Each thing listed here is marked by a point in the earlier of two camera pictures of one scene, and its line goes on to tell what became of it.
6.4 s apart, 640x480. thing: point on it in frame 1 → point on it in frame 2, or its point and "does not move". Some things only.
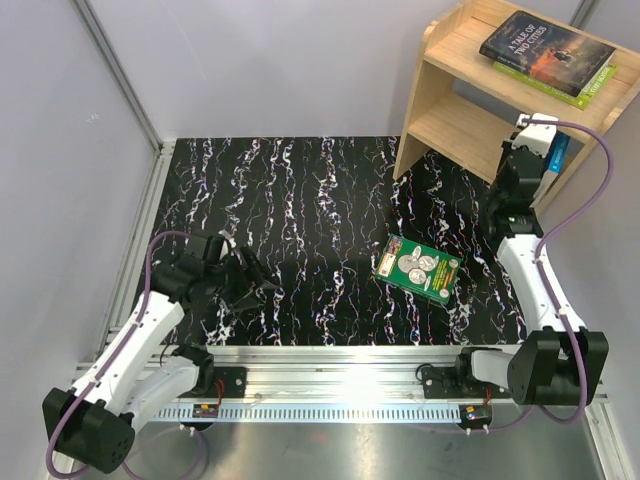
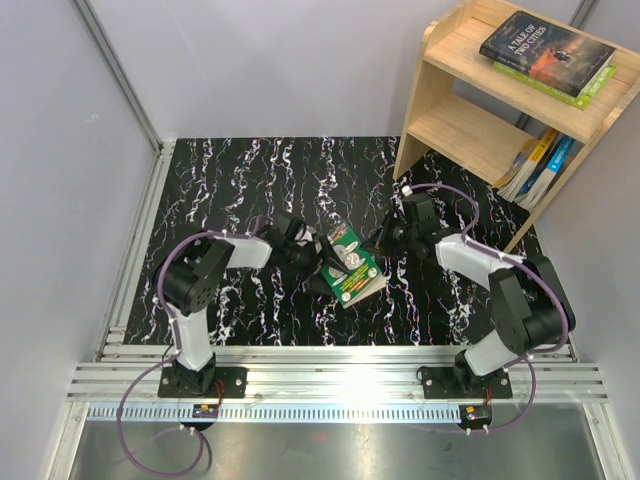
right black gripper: [506, 147] → [378, 244]
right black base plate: [457, 383] does not move
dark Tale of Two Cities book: [554, 55] does not move
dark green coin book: [418, 269] → [366, 275]
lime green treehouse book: [581, 101] does not move
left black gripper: [235, 300] → [325, 253]
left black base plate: [234, 380] does not move
